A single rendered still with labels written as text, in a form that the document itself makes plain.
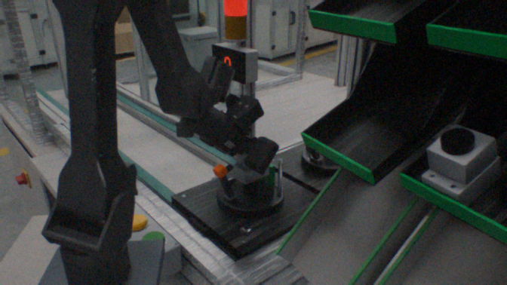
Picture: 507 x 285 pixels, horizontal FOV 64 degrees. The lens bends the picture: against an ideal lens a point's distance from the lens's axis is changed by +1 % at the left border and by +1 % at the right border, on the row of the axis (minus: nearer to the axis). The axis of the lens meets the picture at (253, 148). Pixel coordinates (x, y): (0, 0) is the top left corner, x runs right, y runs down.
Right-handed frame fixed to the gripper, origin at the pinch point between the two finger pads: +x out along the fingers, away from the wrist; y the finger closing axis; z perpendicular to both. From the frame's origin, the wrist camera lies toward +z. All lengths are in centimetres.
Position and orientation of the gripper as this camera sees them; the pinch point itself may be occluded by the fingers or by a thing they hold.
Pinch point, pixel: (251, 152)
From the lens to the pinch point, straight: 79.3
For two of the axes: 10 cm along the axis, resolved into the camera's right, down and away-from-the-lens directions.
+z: 5.1, -8.5, 0.8
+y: -6.4, -3.3, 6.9
